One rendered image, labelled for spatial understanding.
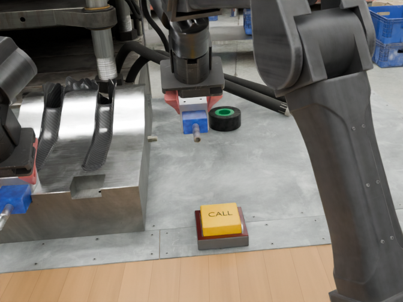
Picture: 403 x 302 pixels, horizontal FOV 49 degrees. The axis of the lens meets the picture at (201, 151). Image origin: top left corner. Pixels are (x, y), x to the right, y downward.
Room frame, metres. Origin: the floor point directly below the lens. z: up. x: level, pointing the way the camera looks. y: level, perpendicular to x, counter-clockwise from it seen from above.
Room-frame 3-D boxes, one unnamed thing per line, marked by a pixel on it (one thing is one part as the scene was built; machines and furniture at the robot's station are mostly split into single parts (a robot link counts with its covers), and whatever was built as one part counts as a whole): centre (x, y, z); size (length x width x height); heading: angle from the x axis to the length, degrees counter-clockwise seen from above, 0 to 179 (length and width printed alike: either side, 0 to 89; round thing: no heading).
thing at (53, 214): (0.84, 0.24, 0.87); 0.50 x 0.26 x 0.14; 2
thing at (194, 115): (0.71, 0.01, 0.94); 0.13 x 0.05 x 0.05; 3
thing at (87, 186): (0.61, 0.19, 0.87); 0.05 x 0.05 x 0.04; 2
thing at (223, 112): (1.00, -0.06, 0.82); 0.08 x 0.08 x 0.04
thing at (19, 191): (0.56, 0.29, 0.89); 0.13 x 0.05 x 0.05; 3
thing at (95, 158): (0.82, 0.25, 0.92); 0.35 x 0.16 x 0.09; 2
